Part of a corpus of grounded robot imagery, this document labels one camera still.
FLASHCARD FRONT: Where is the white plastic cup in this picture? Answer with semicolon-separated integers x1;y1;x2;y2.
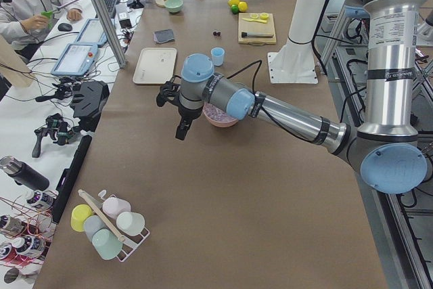
116;211;145;236

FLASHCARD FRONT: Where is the pink plastic cup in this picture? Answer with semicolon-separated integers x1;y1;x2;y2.
102;197;131;219

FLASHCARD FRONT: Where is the pink bowl with ice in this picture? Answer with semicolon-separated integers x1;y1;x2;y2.
202;103;238;128

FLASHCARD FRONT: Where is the yellow plastic knife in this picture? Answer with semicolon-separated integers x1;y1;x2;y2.
242;18;268;24

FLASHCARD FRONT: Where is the beige plastic tray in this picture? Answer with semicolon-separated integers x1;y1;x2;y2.
133;47;177;85

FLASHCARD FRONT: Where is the lemon half slice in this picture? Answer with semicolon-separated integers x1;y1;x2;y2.
259;13;269;20

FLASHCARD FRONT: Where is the grey plastic cup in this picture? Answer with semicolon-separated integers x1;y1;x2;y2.
83;215;105;242

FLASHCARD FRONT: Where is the green lime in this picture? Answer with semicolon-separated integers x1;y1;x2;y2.
230;4;239;15

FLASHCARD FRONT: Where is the grey folded cloth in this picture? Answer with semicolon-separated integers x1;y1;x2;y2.
154;29;175;44

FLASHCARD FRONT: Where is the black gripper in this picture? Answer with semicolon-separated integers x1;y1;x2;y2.
175;93;203;139

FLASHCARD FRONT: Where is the mint plastic cup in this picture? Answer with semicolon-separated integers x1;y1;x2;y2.
92;229;122;260

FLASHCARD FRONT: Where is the yellow plastic cup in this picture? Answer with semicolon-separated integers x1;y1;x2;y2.
70;204;93;232

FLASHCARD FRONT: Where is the black thermos bottle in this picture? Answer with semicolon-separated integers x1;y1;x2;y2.
1;156;49;191

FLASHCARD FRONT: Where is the person in white hoodie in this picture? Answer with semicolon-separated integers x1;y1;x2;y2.
1;0;72;58

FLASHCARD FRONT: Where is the yellow lemon front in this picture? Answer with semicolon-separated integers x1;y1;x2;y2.
237;1;248;13

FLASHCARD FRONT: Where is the blue teach pendant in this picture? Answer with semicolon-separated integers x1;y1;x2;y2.
51;42;99;76
75;18;107;47

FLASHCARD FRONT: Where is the mint green bowl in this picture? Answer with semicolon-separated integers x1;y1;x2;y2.
164;0;183;14

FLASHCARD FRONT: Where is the wooden cutting board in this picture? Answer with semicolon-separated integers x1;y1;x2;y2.
238;13;277;45

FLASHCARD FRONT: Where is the white cup rack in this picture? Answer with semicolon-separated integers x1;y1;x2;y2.
78;190;150;263

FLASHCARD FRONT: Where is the light blue plastic cup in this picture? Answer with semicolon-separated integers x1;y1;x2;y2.
210;47;225;66

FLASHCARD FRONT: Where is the black handled metal knife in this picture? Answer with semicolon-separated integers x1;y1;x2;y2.
241;32;274;39

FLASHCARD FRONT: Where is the aluminium frame post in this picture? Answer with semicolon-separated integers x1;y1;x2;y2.
91;0;127;68

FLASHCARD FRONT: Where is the yellow lemon near lime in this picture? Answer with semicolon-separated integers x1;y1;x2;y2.
227;0;240;7

